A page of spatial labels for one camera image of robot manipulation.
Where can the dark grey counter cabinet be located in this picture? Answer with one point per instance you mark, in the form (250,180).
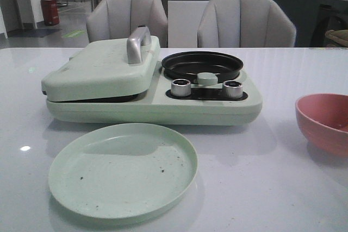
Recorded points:
(313,18)

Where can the left grey armchair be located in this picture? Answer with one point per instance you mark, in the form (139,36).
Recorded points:
(117,19)

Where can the black round frying pan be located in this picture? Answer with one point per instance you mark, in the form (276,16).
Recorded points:
(188,64)

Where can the green sandwich maker lid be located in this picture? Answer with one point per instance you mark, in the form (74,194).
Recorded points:
(106,69)

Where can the silver control knob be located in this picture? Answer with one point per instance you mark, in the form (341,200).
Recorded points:
(180,87)
(232,89)

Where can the white refrigerator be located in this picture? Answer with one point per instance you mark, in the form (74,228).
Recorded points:
(184,17)

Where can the right grey armchair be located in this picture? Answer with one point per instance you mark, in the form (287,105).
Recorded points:
(245,24)

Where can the grey armchair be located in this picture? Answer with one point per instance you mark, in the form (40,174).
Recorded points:
(117,19)
(245,24)

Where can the right silver control knob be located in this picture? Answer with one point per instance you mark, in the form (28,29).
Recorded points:
(232,89)

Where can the pink bowl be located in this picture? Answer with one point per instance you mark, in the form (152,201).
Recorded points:
(322,119)

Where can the green breakfast maker base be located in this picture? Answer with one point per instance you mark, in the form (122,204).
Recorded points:
(157,107)

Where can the light green round plate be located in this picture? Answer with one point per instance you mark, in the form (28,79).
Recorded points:
(126,172)

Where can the left silver control knob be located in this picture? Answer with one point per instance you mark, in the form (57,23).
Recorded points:
(180,87)

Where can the red trash bin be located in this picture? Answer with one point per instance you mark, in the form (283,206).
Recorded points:
(50,12)

